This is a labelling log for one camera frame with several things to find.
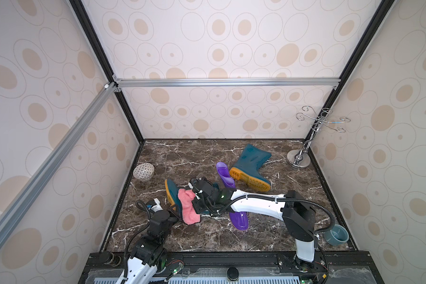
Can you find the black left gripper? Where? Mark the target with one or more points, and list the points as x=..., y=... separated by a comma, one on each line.
x=174, y=218

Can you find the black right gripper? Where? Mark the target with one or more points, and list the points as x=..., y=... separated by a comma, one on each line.
x=199, y=193

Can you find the pink microfiber cloth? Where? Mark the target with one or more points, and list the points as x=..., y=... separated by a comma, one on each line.
x=188, y=213

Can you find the teal rubber boot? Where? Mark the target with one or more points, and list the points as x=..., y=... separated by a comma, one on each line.
x=172, y=193
x=247, y=168

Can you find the purple rubber boot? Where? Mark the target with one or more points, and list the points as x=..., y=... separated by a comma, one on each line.
x=239, y=219

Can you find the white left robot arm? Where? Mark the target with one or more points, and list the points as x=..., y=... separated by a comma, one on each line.
x=148, y=255

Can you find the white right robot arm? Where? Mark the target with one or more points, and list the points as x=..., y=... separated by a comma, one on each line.
x=304, y=219

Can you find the patterned black white bowl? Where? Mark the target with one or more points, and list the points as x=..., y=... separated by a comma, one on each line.
x=144, y=171

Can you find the chrome mug tree stand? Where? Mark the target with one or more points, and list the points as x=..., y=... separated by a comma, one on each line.
x=300, y=159

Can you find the teal cup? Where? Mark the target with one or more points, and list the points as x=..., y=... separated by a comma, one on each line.
x=338, y=235

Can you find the horizontal aluminium rail back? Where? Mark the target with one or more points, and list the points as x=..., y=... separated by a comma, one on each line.
x=172, y=83

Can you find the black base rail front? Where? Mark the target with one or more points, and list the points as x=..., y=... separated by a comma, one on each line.
x=267, y=268

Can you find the diagonal aluminium rail left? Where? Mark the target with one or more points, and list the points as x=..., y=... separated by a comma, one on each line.
x=33, y=188

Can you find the black corner frame post left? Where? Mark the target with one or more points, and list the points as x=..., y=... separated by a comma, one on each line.
x=90, y=33

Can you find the black corner frame post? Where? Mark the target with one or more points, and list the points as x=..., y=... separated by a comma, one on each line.
x=90, y=33
x=368, y=35

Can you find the black corner frame post right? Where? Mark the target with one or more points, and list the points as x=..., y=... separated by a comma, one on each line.
x=368, y=35

